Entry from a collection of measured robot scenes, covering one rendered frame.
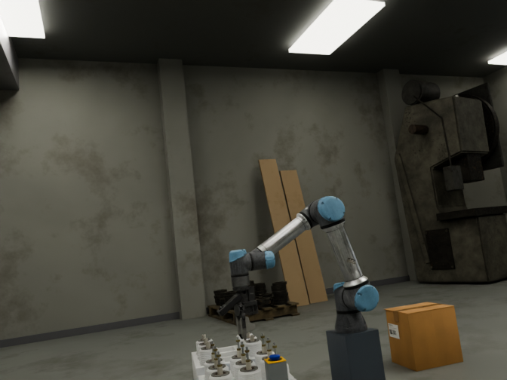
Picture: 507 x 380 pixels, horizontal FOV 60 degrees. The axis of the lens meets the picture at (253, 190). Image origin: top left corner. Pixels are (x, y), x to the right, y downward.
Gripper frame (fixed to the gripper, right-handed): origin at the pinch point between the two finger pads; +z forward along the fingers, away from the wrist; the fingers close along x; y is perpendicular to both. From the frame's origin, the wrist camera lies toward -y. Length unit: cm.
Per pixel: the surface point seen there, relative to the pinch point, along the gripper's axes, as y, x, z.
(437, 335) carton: 117, 19, 23
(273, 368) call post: 4.0, -21.2, 9.1
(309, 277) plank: 200, 320, 8
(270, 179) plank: 175, 346, -123
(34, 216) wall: -108, 376, -99
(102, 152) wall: -30, 375, -172
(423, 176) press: 372, 285, -106
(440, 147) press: 378, 254, -137
